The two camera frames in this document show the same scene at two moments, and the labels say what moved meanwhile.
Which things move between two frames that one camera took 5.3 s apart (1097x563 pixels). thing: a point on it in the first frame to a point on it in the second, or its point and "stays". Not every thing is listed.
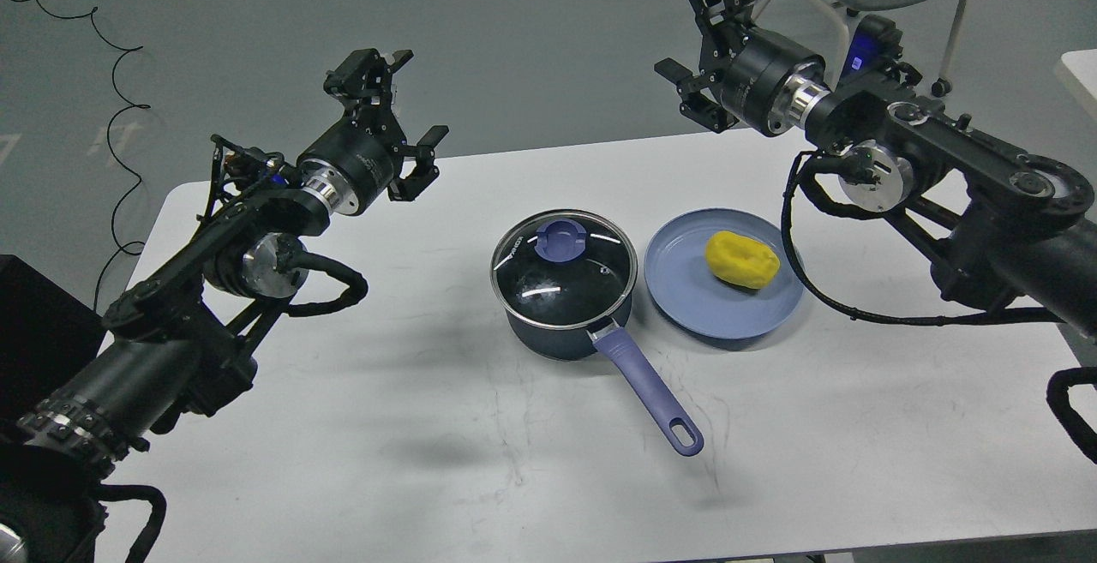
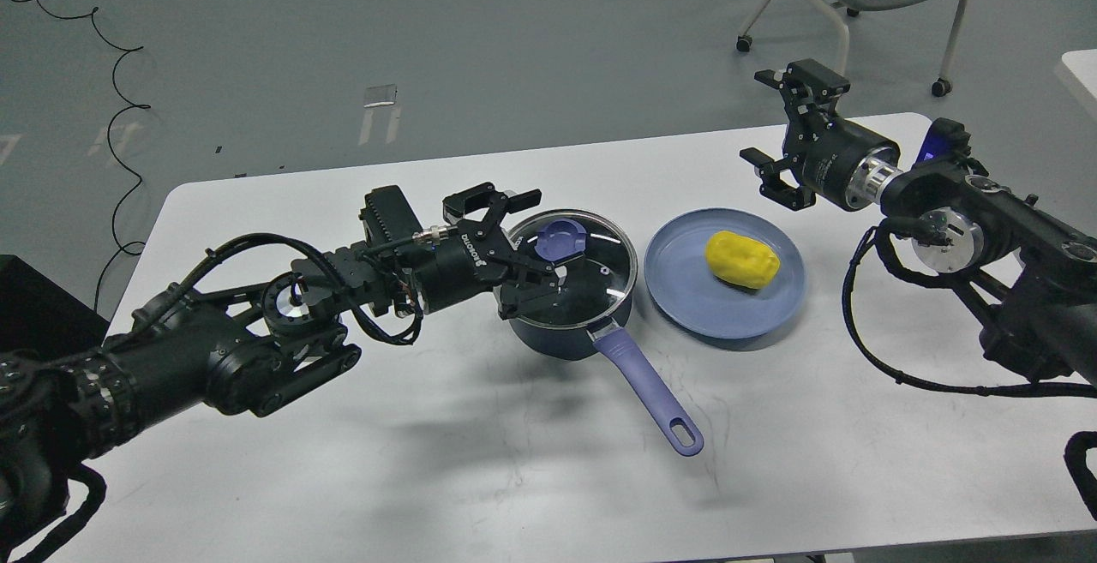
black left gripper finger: x=407 y=188 to x=525 y=282
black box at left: x=48 y=338 stays
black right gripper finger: x=696 y=104 to x=772 y=185
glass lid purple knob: x=561 y=239 stays
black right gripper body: x=773 y=84 to x=841 y=161
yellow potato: x=741 y=260 stays
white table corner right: x=1083 y=63 stays
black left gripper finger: x=363 y=81 to x=499 y=204
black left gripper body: x=352 y=163 to x=472 y=260
